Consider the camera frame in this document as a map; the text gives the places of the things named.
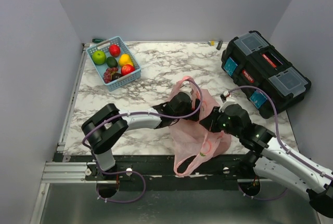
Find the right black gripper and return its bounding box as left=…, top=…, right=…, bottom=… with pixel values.
left=199, top=106, right=241, bottom=138

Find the green fake fruit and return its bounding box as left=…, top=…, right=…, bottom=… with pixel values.
left=92, top=50, right=107, bottom=65

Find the black toolbox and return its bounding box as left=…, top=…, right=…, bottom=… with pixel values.
left=221, top=31, right=312, bottom=119

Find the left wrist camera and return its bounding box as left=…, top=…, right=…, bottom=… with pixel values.
left=180, top=84, right=194, bottom=97

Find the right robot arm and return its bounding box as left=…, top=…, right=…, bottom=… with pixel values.
left=200, top=104, right=332, bottom=218

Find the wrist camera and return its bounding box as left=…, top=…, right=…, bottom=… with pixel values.
left=219, top=91, right=235, bottom=112
left=180, top=84, right=194, bottom=97

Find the red fake apple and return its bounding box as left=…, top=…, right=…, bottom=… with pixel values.
left=121, top=64, right=135, bottom=76

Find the yellow fake pear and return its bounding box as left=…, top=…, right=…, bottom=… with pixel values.
left=119, top=54, right=134, bottom=67

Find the green screwdriver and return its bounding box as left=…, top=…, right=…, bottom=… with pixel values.
left=92, top=38, right=105, bottom=43

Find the red fake strawberry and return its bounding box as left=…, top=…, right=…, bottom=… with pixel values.
left=109, top=44, right=121, bottom=57

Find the pink plastic bag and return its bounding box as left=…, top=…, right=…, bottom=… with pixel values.
left=168, top=76, right=232, bottom=177

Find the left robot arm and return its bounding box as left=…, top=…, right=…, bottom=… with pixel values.
left=81, top=91, right=201, bottom=180

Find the small yellow black object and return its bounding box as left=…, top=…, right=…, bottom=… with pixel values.
left=208, top=40, right=223, bottom=50

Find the purple fake grape bunch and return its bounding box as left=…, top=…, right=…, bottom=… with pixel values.
left=103, top=67, right=118, bottom=84

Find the blue plastic basket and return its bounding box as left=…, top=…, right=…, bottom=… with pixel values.
left=86, top=36, right=141, bottom=91

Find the dark green fake avocado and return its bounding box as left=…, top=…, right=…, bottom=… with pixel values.
left=106, top=57, right=118, bottom=68

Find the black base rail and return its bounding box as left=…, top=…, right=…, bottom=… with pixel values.
left=52, top=153, right=294, bottom=192

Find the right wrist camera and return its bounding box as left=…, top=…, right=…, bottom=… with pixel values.
left=219, top=91, right=235, bottom=112

